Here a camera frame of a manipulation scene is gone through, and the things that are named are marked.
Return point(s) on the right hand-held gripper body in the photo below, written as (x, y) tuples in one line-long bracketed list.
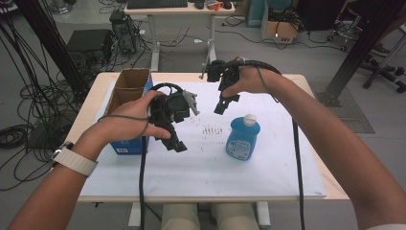
[(226, 75)]

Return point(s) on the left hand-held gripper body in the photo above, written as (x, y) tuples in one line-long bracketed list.
[(170, 107)]

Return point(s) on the blue bottle with white cap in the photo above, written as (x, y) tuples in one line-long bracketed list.
[(242, 140)]

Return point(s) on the blue cardboard box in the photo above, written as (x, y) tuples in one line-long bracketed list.
[(130, 80)]

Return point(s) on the person's right hand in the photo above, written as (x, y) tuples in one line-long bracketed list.
[(255, 81)]

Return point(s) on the person's left hand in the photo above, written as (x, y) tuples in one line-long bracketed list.
[(124, 126)]

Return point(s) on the white table mat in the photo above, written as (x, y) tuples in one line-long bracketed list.
[(207, 172)]

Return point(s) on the teal cabinet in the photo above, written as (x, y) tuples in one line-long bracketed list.
[(255, 12)]

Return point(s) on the orange tool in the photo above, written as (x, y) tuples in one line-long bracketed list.
[(214, 5)]

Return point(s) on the brown cardboard box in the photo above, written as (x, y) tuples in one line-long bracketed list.
[(282, 32)]

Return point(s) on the person's left leg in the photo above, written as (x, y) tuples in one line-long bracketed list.
[(180, 218)]

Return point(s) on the person's leg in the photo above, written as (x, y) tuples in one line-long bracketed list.
[(236, 218), (180, 218), (395, 24)]

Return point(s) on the black computer mouse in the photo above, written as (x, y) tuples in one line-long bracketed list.
[(199, 4)]

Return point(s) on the wooden desk with white legs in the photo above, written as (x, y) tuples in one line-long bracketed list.
[(178, 9)]

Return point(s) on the white table leg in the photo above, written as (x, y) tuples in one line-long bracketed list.
[(135, 215), (263, 215)]

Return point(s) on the black computer tower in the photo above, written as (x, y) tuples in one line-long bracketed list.
[(126, 32)]

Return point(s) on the person's right leg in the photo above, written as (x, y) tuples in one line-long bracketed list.
[(236, 218)]

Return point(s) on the white band wristwatch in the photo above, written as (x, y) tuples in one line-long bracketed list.
[(78, 163)]

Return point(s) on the black keyboard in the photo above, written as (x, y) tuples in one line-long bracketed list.
[(156, 4)]

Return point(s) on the dark floor mat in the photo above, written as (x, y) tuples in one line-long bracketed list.
[(351, 111)]

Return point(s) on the chrome stool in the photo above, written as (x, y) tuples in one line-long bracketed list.
[(346, 30)]

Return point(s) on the black wheeled stand base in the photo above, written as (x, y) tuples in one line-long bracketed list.
[(386, 76)]

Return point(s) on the black metal post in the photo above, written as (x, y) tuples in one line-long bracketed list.
[(360, 51), (51, 44)]

